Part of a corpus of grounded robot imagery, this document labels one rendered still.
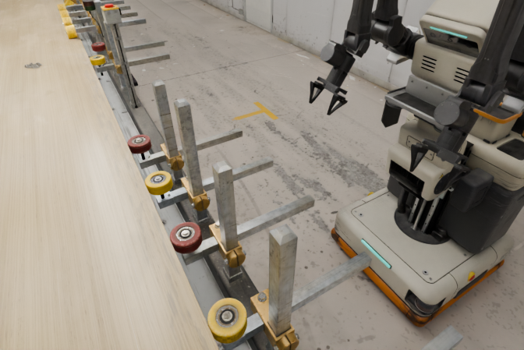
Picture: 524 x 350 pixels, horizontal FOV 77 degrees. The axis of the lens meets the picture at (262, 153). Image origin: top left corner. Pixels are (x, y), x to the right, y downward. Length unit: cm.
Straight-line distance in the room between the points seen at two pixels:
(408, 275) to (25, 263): 141
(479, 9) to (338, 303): 137
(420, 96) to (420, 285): 82
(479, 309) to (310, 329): 84
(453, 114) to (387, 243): 99
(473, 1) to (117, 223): 116
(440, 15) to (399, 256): 105
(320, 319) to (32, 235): 127
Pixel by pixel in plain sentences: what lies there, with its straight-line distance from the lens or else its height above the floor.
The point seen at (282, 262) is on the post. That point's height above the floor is 109.
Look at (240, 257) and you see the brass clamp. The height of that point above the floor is 83.
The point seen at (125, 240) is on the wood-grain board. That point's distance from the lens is 93.
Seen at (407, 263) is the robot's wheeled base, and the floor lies 28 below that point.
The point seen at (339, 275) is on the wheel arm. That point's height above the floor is 82.
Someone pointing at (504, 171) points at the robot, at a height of 77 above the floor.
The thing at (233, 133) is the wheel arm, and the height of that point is 82.
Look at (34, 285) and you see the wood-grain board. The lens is 94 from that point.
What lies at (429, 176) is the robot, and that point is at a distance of 136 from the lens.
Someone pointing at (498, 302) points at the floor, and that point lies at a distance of 214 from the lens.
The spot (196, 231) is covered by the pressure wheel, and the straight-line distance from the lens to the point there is 89.
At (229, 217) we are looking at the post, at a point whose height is 96.
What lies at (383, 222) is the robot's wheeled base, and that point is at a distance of 183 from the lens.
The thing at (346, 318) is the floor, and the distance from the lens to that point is 181.
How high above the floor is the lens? 157
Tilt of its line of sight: 36 degrees down
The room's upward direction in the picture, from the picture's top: 1 degrees counter-clockwise
